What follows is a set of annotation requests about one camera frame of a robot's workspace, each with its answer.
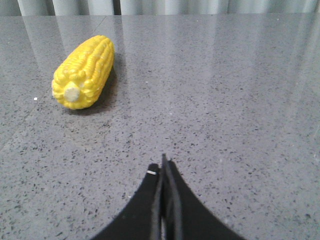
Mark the grey pleated curtain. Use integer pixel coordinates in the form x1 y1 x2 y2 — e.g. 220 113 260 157
0 0 320 16

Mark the yellow corn cob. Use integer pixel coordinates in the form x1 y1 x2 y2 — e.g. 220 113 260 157
51 35 115 110

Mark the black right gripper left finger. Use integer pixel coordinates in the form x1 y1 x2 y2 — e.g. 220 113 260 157
93 163 162 240

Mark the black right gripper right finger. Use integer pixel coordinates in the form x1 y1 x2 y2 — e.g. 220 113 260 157
162 154 243 240

